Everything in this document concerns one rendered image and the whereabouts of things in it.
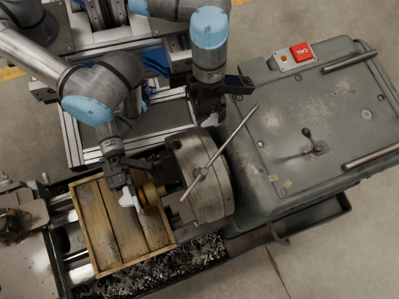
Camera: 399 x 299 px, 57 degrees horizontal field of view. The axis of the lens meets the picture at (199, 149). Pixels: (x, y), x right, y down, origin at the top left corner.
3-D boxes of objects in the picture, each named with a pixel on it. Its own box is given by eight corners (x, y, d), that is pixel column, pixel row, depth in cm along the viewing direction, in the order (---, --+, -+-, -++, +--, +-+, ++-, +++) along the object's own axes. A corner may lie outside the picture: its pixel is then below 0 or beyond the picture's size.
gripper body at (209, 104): (186, 101, 94) (182, 67, 84) (216, 91, 95) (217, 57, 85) (196, 123, 90) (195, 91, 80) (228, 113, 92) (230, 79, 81)
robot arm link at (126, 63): (120, 24, 96) (128, 97, 143) (94, 53, 93) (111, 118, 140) (156, 49, 96) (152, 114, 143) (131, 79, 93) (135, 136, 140)
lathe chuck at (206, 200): (184, 137, 139) (195, 118, 108) (214, 215, 136) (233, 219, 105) (162, 145, 137) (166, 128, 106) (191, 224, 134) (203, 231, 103)
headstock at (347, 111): (318, 81, 160) (361, 24, 124) (371, 180, 148) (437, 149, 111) (192, 124, 150) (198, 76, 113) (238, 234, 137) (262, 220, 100)
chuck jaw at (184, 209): (192, 185, 117) (206, 219, 113) (192, 189, 122) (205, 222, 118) (160, 197, 115) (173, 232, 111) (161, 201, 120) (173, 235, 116)
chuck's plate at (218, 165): (193, 134, 139) (205, 115, 108) (222, 212, 136) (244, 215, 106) (184, 137, 139) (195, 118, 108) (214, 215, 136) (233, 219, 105)
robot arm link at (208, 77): (218, 43, 81) (233, 67, 77) (218, 57, 85) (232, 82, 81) (186, 52, 80) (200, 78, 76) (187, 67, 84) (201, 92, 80)
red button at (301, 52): (303, 44, 120) (306, 41, 119) (312, 59, 119) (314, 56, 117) (287, 50, 119) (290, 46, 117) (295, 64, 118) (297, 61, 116)
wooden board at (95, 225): (145, 159, 144) (144, 156, 140) (177, 247, 134) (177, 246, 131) (70, 186, 139) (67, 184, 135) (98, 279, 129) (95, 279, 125)
